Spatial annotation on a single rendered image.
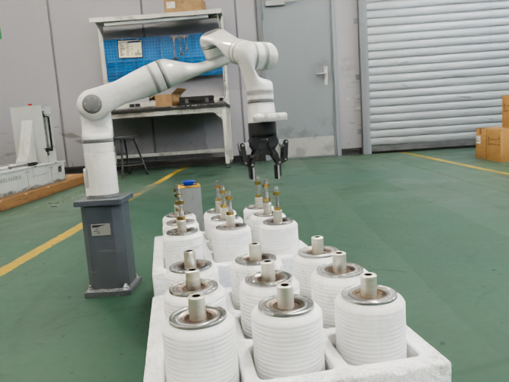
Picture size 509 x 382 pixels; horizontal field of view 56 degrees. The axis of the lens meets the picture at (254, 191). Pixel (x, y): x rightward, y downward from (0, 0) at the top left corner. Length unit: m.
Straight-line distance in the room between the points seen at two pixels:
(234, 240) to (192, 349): 0.55
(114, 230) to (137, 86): 0.44
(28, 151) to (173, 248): 3.78
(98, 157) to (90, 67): 5.33
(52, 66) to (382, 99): 4.31
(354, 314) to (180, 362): 0.23
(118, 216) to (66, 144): 5.43
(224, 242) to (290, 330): 0.55
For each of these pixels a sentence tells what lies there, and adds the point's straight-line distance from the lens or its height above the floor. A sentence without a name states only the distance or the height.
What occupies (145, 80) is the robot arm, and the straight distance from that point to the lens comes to 1.52.
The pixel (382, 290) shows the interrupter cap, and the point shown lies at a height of 0.25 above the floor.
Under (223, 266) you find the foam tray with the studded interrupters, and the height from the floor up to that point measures 0.18.
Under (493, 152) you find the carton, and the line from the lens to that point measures 5.01.
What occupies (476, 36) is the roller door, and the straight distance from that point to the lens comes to 6.99.
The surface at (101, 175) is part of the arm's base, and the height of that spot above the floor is 0.37.
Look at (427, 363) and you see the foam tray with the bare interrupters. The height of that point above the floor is 0.18.
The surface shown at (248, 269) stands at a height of 0.25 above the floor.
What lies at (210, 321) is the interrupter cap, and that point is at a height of 0.25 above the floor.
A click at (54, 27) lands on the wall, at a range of 7.06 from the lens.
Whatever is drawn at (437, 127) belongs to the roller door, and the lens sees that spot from 6.74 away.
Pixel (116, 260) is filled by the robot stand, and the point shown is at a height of 0.11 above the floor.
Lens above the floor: 0.50
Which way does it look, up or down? 8 degrees down
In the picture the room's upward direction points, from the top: 4 degrees counter-clockwise
